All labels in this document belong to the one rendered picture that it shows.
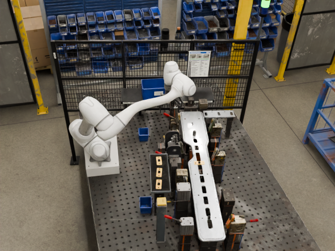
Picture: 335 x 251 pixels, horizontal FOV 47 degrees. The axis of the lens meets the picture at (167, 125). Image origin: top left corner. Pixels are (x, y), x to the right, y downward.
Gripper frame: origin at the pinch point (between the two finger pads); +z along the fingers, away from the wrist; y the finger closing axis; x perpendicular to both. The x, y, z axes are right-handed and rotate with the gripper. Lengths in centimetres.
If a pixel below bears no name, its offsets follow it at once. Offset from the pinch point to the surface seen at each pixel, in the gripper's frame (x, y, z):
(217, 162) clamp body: -8, 40, 49
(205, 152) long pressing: 1, 32, 46
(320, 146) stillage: 86, 187, 127
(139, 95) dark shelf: 77, -22, 43
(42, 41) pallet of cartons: 273, -157, 90
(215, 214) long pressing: -61, 30, 46
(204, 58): 90, 40, 10
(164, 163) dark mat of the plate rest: -25.5, -4.8, 30.1
